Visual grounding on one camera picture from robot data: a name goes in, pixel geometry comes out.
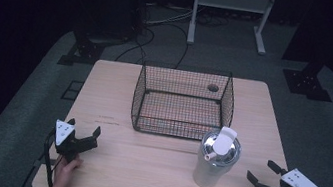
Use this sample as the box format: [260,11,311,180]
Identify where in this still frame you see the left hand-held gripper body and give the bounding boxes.
[50,119,103,167]

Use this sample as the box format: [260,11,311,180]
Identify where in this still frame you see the person's left hand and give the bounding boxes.
[51,153,84,187]

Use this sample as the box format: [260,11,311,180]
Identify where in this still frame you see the steel tumbler with white lid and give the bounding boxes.
[190,122,246,187]

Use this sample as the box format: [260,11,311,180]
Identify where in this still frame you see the black stand base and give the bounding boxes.
[278,56,333,104]
[57,27,108,72]

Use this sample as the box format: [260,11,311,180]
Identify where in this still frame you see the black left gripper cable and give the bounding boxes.
[36,130,63,187]

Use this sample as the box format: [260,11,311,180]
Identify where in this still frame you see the black rectangular floor frame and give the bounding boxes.
[59,78,85,103]

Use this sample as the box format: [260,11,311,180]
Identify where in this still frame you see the black wire basket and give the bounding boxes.
[127,57,241,147]

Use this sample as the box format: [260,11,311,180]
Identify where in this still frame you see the black floor cable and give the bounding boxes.
[114,15,193,73]

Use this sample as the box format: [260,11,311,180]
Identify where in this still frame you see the white floor cables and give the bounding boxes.
[144,1,196,33]

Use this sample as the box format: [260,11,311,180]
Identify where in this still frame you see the white metal table frame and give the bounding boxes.
[185,0,279,58]

